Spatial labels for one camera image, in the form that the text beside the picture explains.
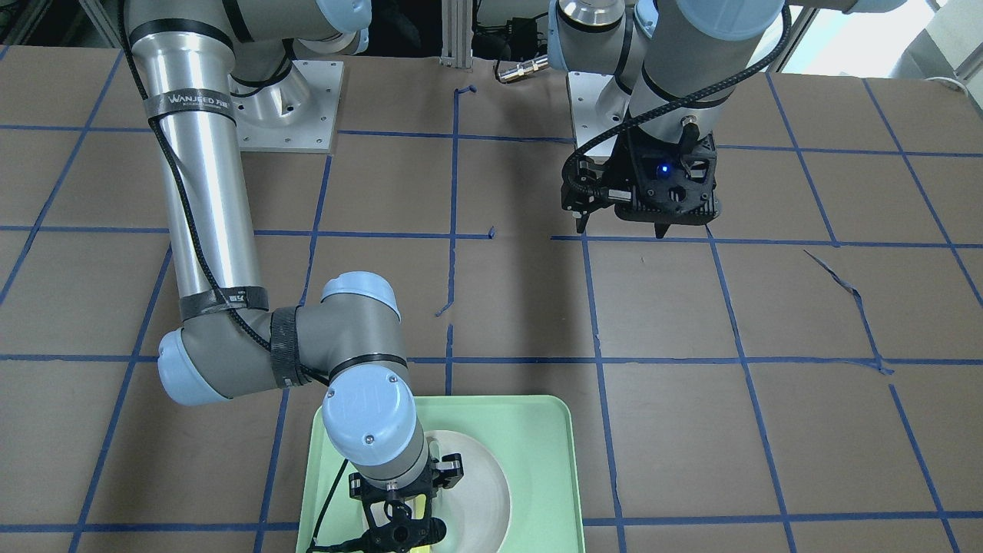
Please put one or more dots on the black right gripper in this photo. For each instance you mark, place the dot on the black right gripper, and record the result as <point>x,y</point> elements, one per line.
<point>451,468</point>

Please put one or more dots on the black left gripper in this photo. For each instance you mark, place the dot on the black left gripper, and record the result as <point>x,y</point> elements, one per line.
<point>619,167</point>

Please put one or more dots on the white round plate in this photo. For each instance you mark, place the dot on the white round plate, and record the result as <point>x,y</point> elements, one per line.
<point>477,511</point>

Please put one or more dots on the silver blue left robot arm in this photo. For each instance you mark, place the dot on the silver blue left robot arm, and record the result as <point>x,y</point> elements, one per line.
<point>673,65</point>

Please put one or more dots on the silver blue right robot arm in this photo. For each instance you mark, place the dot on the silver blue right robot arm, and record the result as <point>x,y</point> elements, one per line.
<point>192,62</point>

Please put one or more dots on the mint green tray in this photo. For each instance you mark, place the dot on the mint green tray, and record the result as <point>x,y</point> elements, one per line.
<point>532,438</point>

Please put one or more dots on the brass cylinder tool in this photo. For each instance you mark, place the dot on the brass cylinder tool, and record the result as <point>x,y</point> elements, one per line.
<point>522,70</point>

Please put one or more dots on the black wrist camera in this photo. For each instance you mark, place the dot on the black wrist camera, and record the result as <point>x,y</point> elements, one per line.
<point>394,529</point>

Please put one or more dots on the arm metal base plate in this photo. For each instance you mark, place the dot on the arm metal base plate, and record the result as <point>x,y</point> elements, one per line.
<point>597,103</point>
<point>297,115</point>

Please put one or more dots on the aluminium frame post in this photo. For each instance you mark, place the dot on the aluminium frame post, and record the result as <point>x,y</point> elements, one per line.
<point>456,20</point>

